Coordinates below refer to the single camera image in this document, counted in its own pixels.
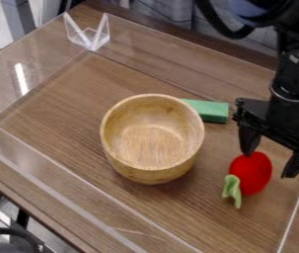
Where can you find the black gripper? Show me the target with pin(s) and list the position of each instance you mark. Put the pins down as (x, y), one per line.
(274, 119)

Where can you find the clear acrylic tray enclosure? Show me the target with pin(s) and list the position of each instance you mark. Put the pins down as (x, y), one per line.
(107, 160)

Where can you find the wooden bowl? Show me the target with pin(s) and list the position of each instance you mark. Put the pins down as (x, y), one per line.
(151, 135)

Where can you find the clear acrylic corner bracket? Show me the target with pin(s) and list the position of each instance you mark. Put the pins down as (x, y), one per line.
(88, 38)

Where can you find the green sponge block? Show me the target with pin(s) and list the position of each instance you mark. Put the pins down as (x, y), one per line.
(212, 112)

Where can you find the black metal device base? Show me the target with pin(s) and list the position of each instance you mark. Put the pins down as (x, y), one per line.
(25, 241)

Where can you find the red plush fruit green leaf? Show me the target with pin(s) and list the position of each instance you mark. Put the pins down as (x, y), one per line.
(247, 178)

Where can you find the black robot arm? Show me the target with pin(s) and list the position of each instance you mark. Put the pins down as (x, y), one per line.
(258, 14)

